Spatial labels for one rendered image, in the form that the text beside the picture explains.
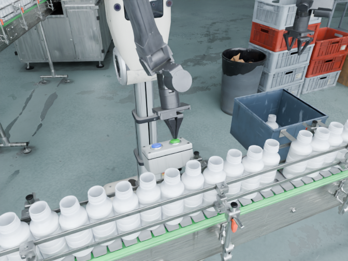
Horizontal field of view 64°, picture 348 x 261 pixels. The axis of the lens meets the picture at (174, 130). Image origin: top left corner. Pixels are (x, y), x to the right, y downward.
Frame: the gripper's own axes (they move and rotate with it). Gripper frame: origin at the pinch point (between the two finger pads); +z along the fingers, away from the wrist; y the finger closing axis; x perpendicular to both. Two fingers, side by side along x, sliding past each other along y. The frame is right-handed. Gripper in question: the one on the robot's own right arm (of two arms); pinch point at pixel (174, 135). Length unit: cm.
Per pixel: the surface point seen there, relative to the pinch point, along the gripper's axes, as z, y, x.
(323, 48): -2, 255, 176
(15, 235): 6.3, -42.9, -18.9
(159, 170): 7.9, -7.5, -4.1
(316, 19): -34, 224, 158
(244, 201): 19.3, 13.2, -15.4
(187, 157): 6.3, 1.7, -4.2
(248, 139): 22, 50, 35
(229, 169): 6.7, 7.8, -17.6
